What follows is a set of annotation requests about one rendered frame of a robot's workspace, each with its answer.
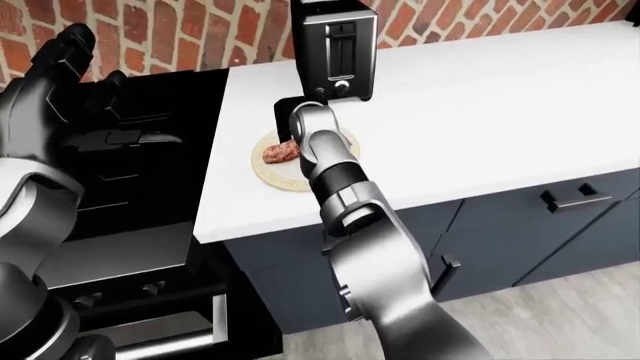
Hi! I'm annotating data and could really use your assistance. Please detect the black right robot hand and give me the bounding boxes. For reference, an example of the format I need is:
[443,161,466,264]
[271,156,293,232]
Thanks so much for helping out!
[273,96,332,143]

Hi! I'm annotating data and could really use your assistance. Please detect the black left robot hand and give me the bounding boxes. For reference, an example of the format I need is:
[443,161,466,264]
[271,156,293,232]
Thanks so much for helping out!
[0,21,185,161]

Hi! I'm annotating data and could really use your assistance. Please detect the reddish brown salami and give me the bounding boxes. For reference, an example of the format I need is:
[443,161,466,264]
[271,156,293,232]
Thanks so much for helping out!
[261,139,304,165]

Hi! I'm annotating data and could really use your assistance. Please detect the round beige plate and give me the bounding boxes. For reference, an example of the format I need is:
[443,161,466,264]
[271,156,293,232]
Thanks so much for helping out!
[249,126,362,194]

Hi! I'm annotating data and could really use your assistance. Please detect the black silver toaster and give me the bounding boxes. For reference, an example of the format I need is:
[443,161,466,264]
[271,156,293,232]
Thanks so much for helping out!
[290,0,380,105]

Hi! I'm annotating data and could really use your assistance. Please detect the black stove with oven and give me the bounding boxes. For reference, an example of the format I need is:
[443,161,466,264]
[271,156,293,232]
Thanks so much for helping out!
[0,68,284,360]

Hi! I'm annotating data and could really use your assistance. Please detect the dark blue kitchen cabinet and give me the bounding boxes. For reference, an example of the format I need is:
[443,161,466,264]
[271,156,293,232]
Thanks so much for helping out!
[221,167,640,336]

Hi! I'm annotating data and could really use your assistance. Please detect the silver oven door handle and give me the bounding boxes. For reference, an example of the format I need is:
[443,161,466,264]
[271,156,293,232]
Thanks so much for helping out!
[82,293,229,348]

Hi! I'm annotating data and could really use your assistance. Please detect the short black cabinet door handle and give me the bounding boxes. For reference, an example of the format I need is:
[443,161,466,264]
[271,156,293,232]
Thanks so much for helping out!
[428,254,462,298]

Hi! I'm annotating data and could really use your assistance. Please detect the long black drawer handle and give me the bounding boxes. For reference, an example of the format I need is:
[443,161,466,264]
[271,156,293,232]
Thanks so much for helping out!
[539,181,614,214]

